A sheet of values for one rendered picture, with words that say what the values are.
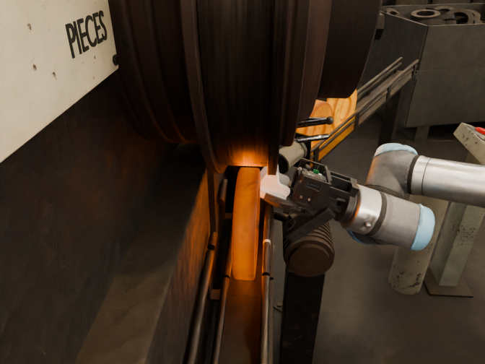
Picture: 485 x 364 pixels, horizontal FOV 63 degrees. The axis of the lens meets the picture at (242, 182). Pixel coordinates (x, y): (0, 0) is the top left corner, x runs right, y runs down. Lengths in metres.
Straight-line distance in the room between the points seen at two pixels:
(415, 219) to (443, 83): 2.06
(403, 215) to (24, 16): 0.69
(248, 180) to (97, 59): 0.35
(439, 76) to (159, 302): 2.54
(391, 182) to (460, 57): 1.95
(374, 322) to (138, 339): 1.26
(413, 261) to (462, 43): 1.60
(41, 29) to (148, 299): 0.24
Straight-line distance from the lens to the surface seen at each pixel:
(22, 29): 0.23
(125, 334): 0.36
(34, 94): 0.24
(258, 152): 0.39
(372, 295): 1.64
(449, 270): 1.71
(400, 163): 0.94
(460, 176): 0.91
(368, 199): 0.77
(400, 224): 0.80
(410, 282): 1.64
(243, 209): 0.57
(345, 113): 1.27
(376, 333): 1.52
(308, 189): 0.73
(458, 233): 1.60
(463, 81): 2.90
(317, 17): 0.36
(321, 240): 0.99
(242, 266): 0.60
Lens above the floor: 1.15
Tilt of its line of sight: 31 degrees down
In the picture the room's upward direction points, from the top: straight up
